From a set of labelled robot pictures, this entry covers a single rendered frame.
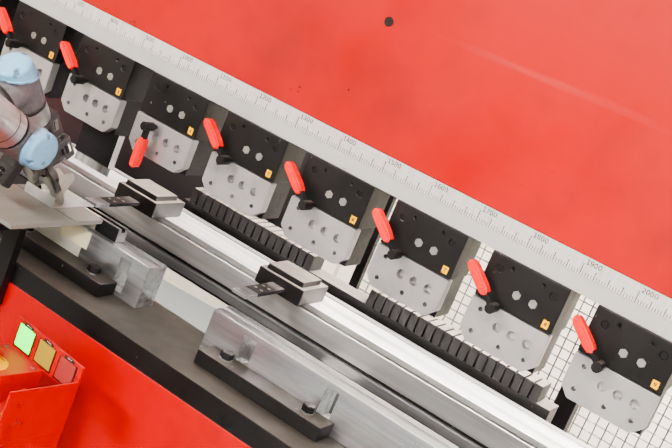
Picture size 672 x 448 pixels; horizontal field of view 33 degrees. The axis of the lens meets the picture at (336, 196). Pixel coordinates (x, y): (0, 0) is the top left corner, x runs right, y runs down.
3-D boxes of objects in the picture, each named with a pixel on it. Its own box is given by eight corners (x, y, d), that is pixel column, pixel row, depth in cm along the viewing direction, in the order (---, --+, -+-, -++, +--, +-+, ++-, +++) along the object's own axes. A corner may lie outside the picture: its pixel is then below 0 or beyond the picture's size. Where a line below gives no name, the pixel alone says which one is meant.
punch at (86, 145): (71, 157, 240) (85, 117, 238) (77, 157, 242) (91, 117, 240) (104, 177, 236) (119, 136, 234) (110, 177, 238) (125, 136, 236)
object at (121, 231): (49, 201, 243) (53, 188, 242) (58, 200, 246) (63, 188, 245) (114, 242, 234) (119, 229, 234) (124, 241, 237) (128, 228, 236)
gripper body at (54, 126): (76, 157, 230) (64, 114, 221) (45, 181, 225) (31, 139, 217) (51, 141, 233) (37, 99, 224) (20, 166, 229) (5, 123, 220)
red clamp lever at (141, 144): (125, 164, 224) (141, 120, 222) (138, 165, 227) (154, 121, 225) (131, 168, 223) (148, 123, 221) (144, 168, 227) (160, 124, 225)
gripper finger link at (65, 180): (86, 194, 234) (69, 159, 229) (65, 211, 231) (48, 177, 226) (77, 190, 236) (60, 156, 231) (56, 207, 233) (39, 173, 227)
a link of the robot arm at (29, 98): (-21, 66, 208) (14, 42, 212) (-6, 109, 216) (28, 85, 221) (7, 83, 205) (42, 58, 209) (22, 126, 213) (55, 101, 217)
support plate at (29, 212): (-52, 189, 220) (-50, 184, 220) (43, 187, 243) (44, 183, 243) (10, 229, 213) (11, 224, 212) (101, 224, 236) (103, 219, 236)
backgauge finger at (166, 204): (68, 197, 246) (76, 176, 245) (143, 195, 269) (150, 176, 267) (107, 221, 241) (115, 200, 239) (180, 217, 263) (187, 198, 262)
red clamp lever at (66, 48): (61, 38, 231) (77, 80, 229) (75, 40, 235) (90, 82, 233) (55, 43, 232) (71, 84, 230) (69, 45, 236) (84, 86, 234)
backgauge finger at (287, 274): (213, 286, 228) (222, 265, 227) (280, 276, 250) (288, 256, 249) (258, 314, 222) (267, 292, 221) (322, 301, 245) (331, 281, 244)
